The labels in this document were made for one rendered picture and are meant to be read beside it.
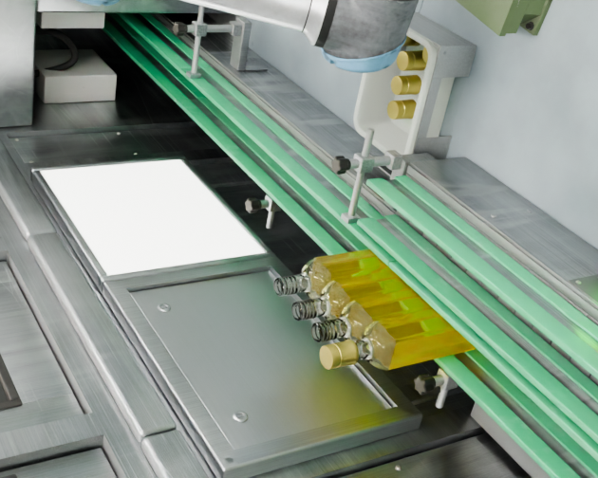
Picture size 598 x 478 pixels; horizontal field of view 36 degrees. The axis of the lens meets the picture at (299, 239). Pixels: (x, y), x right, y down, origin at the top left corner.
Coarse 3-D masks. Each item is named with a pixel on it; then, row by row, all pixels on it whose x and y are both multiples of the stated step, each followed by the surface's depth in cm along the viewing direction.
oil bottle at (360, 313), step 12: (360, 300) 136; (372, 300) 136; (384, 300) 137; (396, 300) 137; (408, 300) 138; (420, 300) 139; (348, 312) 133; (360, 312) 133; (372, 312) 133; (384, 312) 134; (396, 312) 134; (408, 312) 135; (348, 324) 132; (360, 324) 132; (348, 336) 133; (360, 336) 133
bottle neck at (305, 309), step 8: (296, 304) 135; (304, 304) 135; (312, 304) 136; (320, 304) 136; (296, 312) 137; (304, 312) 135; (312, 312) 135; (320, 312) 136; (296, 320) 136; (304, 320) 136
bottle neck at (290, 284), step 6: (288, 276) 140; (294, 276) 140; (300, 276) 140; (306, 276) 141; (276, 282) 140; (282, 282) 138; (288, 282) 139; (294, 282) 139; (300, 282) 140; (306, 282) 140; (276, 288) 140; (282, 288) 138; (288, 288) 139; (294, 288) 139; (300, 288) 140; (306, 288) 141; (276, 294) 140; (282, 294) 139; (288, 294) 140
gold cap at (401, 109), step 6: (390, 102) 163; (396, 102) 162; (402, 102) 163; (408, 102) 163; (414, 102) 164; (390, 108) 164; (396, 108) 162; (402, 108) 162; (408, 108) 163; (414, 108) 164; (390, 114) 164; (396, 114) 162; (402, 114) 163; (408, 114) 163
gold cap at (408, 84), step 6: (396, 78) 161; (402, 78) 161; (408, 78) 161; (414, 78) 162; (396, 84) 161; (402, 84) 160; (408, 84) 161; (414, 84) 161; (420, 84) 162; (396, 90) 162; (402, 90) 161; (408, 90) 161; (414, 90) 162
